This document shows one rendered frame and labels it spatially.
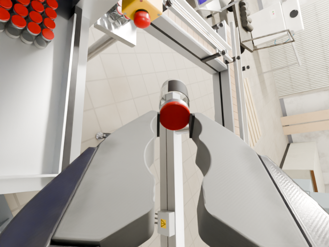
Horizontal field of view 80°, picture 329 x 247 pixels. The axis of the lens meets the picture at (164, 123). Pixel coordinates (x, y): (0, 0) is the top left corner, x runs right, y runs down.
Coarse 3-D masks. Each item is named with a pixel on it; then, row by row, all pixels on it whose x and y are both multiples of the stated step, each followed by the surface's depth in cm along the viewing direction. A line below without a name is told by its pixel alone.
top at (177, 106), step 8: (168, 104) 12; (176, 104) 12; (184, 104) 12; (160, 112) 13; (168, 112) 13; (176, 112) 12; (184, 112) 12; (160, 120) 13; (168, 120) 13; (176, 120) 13; (184, 120) 13; (168, 128) 13; (176, 128) 13
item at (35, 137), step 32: (0, 32) 35; (64, 32) 44; (0, 64) 34; (32, 64) 38; (64, 64) 42; (0, 96) 34; (32, 96) 37; (64, 96) 39; (0, 128) 33; (32, 128) 36; (64, 128) 38; (0, 160) 32; (32, 160) 36
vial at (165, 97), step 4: (168, 80) 16; (180, 80) 16; (164, 84) 15; (164, 88) 15; (160, 92) 16; (164, 92) 14; (168, 92) 14; (172, 92) 13; (176, 92) 13; (180, 92) 14; (160, 96) 15; (164, 96) 13; (168, 96) 13; (172, 96) 13; (176, 96) 13; (180, 96) 13; (184, 96) 13; (160, 100) 14; (164, 100) 13; (168, 100) 13; (172, 100) 13; (176, 100) 13; (180, 100) 13; (184, 100) 13; (188, 100) 14; (160, 104) 14; (188, 104) 14; (160, 108) 13; (188, 108) 13
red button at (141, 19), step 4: (136, 12) 45; (140, 12) 45; (144, 12) 45; (136, 16) 45; (140, 16) 45; (144, 16) 45; (148, 16) 46; (136, 20) 45; (140, 20) 45; (144, 20) 45; (148, 20) 46; (136, 24) 46; (140, 24) 46; (144, 24) 46; (148, 24) 47
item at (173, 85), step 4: (172, 80) 15; (176, 80) 15; (168, 84) 15; (172, 84) 15; (176, 84) 15; (180, 84) 15; (184, 84) 16; (168, 88) 14; (172, 88) 14; (176, 88) 14; (180, 88) 14; (184, 88) 15; (184, 92) 14
